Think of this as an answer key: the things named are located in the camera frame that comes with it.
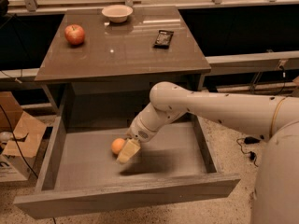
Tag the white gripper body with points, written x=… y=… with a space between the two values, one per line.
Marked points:
x=139 y=132

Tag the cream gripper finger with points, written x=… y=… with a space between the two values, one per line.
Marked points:
x=129 y=149

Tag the orange fruit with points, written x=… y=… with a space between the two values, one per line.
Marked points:
x=117 y=145

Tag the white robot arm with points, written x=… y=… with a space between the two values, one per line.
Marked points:
x=274 y=119

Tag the open grey drawer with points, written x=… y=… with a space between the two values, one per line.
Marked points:
x=80 y=174

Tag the grey cabinet with counter top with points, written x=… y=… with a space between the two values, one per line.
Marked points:
x=119 y=50

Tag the black snack packet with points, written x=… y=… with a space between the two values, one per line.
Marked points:
x=163 y=39

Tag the cardboard box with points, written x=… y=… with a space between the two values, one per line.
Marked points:
x=21 y=135

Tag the black power adapter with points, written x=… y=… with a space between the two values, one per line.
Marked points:
x=251 y=140

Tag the red apple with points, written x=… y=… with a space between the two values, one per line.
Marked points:
x=74 y=34

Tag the white bowl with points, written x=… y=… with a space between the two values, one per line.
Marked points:
x=117 y=13

